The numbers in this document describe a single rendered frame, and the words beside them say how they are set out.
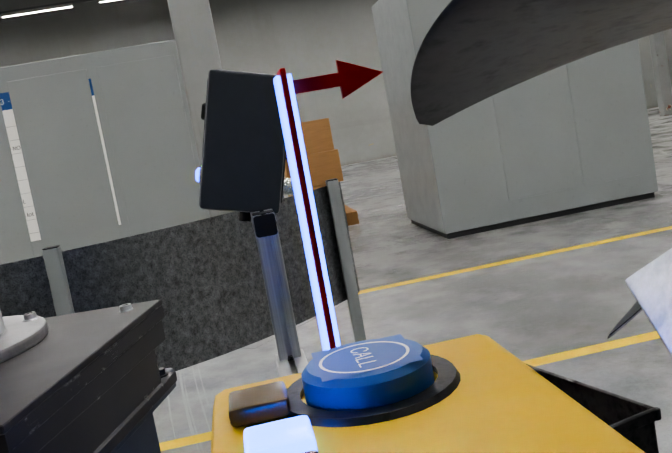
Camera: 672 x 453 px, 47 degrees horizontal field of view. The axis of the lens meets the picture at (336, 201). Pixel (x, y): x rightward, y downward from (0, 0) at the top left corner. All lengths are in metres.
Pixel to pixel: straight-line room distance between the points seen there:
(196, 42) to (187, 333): 2.77
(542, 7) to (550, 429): 0.31
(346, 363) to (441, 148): 6.41
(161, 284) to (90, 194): 4.36
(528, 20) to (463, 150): 6.21
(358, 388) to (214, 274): 2.05
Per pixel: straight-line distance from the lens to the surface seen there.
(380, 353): 0.24
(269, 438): 0.21
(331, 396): 0.23
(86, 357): 0.64
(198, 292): 2.25
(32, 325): 0.76
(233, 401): 0.24
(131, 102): 6.47
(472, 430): 0.20
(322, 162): 8.55
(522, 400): 0.22
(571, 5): 0.47
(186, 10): 4.78
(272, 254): 1.01
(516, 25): 0.49
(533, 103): 6.90
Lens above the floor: 1.15
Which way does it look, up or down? 6 degrees down
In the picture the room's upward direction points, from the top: 10 degrees counter-clockwise
